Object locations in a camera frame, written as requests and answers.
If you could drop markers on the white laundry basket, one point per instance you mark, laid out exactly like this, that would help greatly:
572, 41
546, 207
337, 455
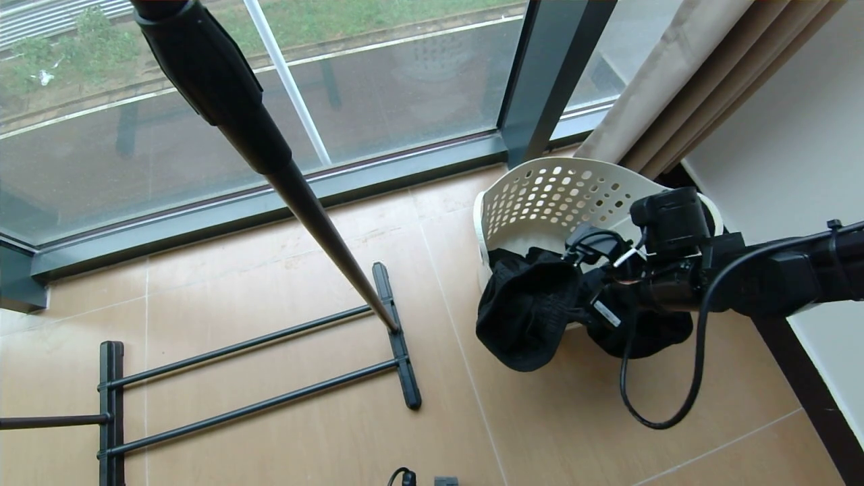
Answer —
553, 196

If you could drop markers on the brown curtain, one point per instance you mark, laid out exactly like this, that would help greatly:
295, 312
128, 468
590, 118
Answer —
709, 81

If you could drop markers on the window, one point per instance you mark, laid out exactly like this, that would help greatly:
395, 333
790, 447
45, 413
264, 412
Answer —
540, 81

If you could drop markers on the black clothes rack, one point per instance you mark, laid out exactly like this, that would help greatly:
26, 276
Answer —
223, 88

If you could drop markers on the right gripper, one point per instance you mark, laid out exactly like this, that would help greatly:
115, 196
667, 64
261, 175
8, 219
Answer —
668, 290

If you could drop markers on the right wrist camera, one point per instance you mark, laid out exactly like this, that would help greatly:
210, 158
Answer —
590, 243

